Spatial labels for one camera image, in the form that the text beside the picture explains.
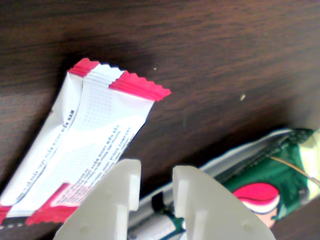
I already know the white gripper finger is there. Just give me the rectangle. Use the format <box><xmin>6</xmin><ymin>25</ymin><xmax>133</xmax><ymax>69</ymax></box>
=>
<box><xmin>52</xmin><ymin>159</ymin><xmax>142</xmax><ymax>240</ymax></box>
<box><xmin>172</xmin><ymin>165</ymin><xmax>276</xmax><ymax>240</ymax></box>

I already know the green cartoon snack stick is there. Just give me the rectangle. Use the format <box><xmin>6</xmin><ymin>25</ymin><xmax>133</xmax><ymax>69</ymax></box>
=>
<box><xmin>127</xmin><ymin>128</ymin><xmax>320</xmax><ymax>240</ymax></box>

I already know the red and white candy wrapper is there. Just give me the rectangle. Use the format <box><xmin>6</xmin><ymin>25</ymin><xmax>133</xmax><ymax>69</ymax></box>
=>
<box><xmin>0</xmin><ymin>57</ymin><xmax>172</xmax><ymax>230</ymax></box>

